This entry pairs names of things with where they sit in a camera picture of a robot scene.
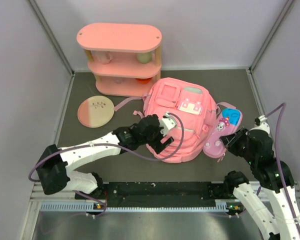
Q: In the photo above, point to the pink and cream plate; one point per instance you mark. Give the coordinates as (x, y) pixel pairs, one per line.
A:
(95, 111)

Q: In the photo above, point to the pink cup on shelf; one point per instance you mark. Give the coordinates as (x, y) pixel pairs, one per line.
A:
(104, 57)

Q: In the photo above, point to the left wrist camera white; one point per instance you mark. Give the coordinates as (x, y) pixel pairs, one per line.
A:
(167, 123)

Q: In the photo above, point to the pink three-tier shelf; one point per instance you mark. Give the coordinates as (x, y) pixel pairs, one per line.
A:
(124, 41)

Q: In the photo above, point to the pink school backpack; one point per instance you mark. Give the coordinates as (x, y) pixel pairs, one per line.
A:
(197, 112)

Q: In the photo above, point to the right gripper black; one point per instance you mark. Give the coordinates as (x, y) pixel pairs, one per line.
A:
(229, 140)

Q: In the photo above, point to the pink pencil case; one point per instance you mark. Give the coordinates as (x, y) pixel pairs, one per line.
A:
(227, 123)

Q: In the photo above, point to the orange bowl on lower shelf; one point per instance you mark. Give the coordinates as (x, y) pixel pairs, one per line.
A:
(143, 80)

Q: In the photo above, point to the grey slotted cable duct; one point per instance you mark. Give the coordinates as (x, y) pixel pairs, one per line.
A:
(92, 207)

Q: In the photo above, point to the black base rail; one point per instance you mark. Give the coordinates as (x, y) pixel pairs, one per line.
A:
(163, 194)

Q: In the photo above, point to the pale green cup on shelf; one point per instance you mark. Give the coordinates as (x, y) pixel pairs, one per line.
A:
(144, 58)

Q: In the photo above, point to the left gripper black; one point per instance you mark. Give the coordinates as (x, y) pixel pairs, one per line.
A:
(160, 146)

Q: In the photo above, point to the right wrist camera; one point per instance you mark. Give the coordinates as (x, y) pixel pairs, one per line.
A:
(260, 123)

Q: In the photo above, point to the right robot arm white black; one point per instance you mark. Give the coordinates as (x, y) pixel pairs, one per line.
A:
(275, 180)

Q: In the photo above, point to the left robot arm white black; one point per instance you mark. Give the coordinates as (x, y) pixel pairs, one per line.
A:
(57, 167)

